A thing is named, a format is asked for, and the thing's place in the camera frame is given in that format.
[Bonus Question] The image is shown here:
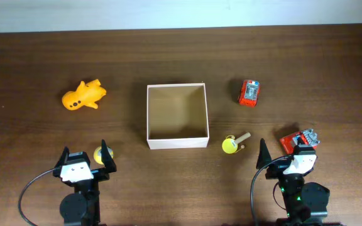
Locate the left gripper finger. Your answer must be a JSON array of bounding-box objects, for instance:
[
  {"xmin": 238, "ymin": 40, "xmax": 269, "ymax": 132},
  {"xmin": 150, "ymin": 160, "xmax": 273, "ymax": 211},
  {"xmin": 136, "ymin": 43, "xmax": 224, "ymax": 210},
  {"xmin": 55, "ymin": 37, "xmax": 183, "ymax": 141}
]
[
  {"xmin": 101, "ymin": 140, "xmax": 117, "ymax": 173},
  {"xmin": 55, "ymin": 146, "xmax": 69, "ymax": 168}
]

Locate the red grey toy truck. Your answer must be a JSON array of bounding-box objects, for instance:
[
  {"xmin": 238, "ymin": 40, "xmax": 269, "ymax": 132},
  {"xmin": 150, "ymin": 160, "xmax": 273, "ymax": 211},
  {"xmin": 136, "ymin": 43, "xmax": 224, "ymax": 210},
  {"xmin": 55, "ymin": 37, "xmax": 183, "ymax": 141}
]
[{"xmin": 279, "ymin": 129, "xmax": 320, "ymax": 154}]

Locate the red toy car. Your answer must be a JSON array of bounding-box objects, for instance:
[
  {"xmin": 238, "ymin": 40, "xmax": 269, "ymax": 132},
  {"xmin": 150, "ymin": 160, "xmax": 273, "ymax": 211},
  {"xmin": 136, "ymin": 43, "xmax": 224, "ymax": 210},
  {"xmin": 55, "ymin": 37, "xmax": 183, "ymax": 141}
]
[{"xmin": 238, "ymin": 80, "xmax": 260, "ymax": 107}]

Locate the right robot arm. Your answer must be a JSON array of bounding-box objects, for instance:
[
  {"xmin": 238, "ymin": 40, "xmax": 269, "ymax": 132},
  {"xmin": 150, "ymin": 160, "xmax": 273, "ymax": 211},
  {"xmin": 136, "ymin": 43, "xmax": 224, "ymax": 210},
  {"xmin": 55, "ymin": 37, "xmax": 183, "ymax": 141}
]
[{"xmin": 250, "ymin": 138, "xmax": 330, "ymax": 225}]

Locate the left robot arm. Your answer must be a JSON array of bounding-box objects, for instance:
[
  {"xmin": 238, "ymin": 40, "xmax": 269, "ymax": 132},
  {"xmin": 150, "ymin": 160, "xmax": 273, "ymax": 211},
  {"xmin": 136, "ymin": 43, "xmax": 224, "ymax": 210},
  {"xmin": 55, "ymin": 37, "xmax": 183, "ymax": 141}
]
[{"xmin": 53, "ymin": 141, "xmax": 117, "ymax": 226}]

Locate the yellow round toy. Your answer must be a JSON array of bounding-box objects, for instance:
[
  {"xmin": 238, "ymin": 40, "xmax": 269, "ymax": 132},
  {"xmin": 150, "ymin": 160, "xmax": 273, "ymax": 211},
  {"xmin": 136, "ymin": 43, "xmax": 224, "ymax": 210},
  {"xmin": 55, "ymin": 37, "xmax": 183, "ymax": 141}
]
[{"xmin": 94, "ymin": 146, "xmax": 114, "ymax": 165}]

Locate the orange rubber toy animal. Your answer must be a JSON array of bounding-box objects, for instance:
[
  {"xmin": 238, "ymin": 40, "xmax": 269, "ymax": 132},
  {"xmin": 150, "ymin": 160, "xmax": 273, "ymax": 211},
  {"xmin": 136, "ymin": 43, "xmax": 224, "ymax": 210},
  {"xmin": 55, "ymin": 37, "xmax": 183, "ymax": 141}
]
[{"xmin": 62, "ymin": 79, "xmax": 107, "ymax": 110}]

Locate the white open cardboard box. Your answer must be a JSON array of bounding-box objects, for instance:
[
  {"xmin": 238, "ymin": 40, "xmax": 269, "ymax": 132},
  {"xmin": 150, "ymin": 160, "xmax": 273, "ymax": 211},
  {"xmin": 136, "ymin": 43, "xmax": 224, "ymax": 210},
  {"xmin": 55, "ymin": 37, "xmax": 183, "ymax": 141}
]
[{"xmin": 146, "ymin": 83, "xmax": 210, "ymax": 150}]

